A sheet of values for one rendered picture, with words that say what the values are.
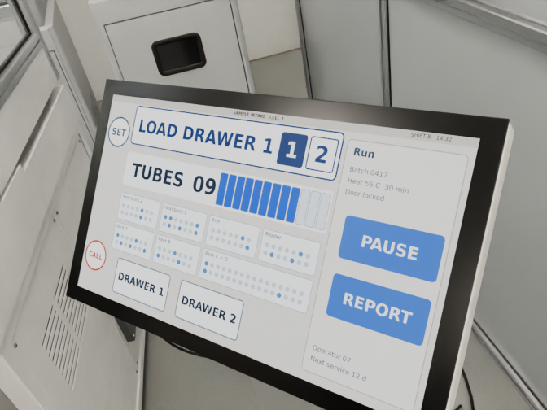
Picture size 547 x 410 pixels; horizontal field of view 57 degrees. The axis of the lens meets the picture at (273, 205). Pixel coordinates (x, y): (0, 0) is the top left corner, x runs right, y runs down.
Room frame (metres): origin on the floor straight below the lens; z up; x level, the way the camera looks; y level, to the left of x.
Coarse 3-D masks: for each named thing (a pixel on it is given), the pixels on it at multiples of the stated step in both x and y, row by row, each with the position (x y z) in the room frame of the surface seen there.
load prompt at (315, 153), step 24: (144, 120) 0.61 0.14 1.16; (168, 120) 0.59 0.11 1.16; (192, 120) 0.57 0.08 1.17; (216, 120) 0.55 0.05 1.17; (240, 120) 0.53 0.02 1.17; (144, 144) 0.59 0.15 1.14; (168, 144) 0.57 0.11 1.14; (192, 144) 0.55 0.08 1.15; (216, 144) 0.53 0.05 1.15; (240, 144) 0.51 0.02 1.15; (264, 144) 0.49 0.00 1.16; (288, 144) 0.48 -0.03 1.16; (312, 144) 0.46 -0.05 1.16; (336, 144) 0.45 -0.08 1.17; (264, 168) 0.48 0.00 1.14; (288, 168) 0.46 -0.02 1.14; (312, 168) 0.45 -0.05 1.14; (336, 168) 0.43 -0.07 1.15
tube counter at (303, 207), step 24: (216, 168) 0.51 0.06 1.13; (192, 192) 0.51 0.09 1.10; (216, 192) 0.49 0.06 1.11; (240, 192) 0.48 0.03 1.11; (264, 192) 0.46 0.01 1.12; (288, 192) 0.44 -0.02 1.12; (312, 192) 0.43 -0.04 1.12; (264, 216) 0.44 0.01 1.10; (288, 216) 0.43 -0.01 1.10; (312, 216) 0.41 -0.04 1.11
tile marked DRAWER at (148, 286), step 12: (120, 264) 0.51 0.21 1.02; (132, 264) 0.50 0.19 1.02; (120, 276) 0.50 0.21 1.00; (132, 276) 0.49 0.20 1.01; (144, 276) 0.48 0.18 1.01; (156, 276) 0.47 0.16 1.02; (168, 276) 0.46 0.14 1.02; (120, 288) 0.49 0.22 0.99; (132, 288) 0.48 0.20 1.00; (144, 288) 0.47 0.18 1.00; (156, 288) 0.46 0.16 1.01; (168, 288) 0.45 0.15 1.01; (144, 300) 0.46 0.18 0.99; (156, 300) 0.45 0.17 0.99
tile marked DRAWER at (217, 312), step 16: (192, 288) 0.44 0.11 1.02; (208, 288) 0.43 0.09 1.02; (176, 304) 0.44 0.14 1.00; (192, 304) 0.43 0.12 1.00; (208, 304) 0.42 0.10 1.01; (224, 304) 0.41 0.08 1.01; (240, 304) 0.40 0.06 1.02; (192, 320) 0.41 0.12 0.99; (208, 320) 0.40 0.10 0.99; (224, 320) 0.39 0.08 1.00; (240, 320) 0.38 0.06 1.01; (224, 336) 0.38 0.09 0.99
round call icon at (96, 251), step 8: (88, 240) 0.56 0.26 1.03; (96, 240) 0.55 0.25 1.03; (88, 248) 0.56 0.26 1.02; (96, 248) 0.55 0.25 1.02; (104, 248) 0.54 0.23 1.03; (88, 256) 0.55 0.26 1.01; (96, 256) 0.54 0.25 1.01; (104, 256) 0.53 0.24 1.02; (88, 264) 0.54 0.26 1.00; (96, 264) 0.53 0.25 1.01; (104, 264) 0.53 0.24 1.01; (96, 272) 0.53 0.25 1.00
